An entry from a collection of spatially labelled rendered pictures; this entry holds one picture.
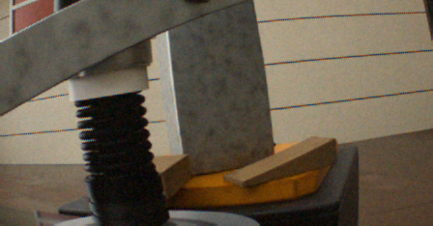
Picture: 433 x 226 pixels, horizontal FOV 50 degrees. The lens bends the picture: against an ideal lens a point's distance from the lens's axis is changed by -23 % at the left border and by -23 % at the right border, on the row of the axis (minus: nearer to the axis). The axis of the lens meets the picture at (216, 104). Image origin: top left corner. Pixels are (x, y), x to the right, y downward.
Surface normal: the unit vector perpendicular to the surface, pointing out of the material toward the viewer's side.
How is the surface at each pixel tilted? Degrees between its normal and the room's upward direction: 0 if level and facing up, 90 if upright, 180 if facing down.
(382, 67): 90
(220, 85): 90
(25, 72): 90
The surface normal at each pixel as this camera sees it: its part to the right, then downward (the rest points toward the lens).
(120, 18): 0.57, -0.03
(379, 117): -0.29, 0.09
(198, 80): 0.21, 0.03
